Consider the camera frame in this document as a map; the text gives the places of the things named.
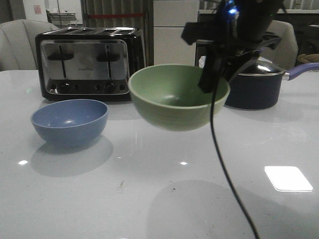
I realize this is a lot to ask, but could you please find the glass pot lid blue knob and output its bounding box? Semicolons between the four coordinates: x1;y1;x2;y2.
239;60;285;76

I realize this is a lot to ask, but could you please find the black cable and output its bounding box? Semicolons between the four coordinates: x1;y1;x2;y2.
209;9;261;239

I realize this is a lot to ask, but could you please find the woven basket at right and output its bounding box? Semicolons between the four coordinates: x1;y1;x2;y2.
296;53;319;68

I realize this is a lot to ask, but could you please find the dark counter unit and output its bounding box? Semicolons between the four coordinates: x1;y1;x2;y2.
195;9;319;65

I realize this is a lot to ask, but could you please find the grey chair on left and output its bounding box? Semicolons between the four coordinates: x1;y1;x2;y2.
0;19;58;71

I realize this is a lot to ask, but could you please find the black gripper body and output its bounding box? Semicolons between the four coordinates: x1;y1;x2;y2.
181;0;283;55

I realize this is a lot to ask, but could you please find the grey chair on right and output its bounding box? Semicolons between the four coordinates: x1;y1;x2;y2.
260;20;298;70

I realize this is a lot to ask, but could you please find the dark blue saucepan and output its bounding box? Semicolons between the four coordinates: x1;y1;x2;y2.
225;63;318;110

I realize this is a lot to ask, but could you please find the white cabinet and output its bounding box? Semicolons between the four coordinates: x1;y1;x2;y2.
153;0;199;65

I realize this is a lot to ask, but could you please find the blue bowl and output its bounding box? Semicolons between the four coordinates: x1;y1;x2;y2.
30;99;109;147

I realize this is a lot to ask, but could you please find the black chrome four-slot toaster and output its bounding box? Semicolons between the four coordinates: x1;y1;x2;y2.
35;27;146;102

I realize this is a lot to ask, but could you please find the green bowl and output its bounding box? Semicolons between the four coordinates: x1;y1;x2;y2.
128;64;230;131

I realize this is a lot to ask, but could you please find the grey chair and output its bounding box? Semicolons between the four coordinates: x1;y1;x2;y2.
0;19;58;71
260;20;298;70

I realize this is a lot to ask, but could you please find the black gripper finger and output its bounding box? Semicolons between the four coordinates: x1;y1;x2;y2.
198;45;226;93
226;49;262;83

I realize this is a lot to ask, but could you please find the clear plastic food container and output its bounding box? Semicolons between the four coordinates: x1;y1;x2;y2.
198;55;206;68

